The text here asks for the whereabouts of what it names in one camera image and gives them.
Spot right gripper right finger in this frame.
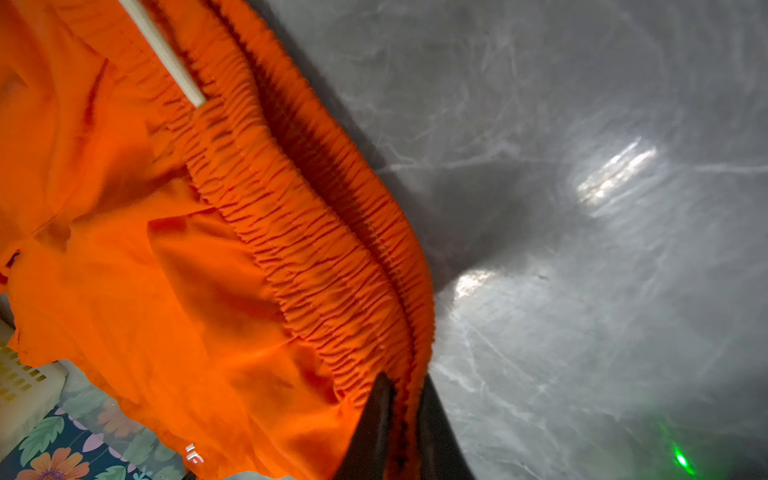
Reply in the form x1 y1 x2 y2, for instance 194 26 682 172
418 376 474 480

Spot orange shorts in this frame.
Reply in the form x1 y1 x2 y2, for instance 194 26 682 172
1 1 435 479

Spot white plastic laundry basket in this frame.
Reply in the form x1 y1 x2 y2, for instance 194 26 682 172
0 322 67 459

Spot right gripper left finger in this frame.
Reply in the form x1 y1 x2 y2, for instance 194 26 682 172
333 373 395 480

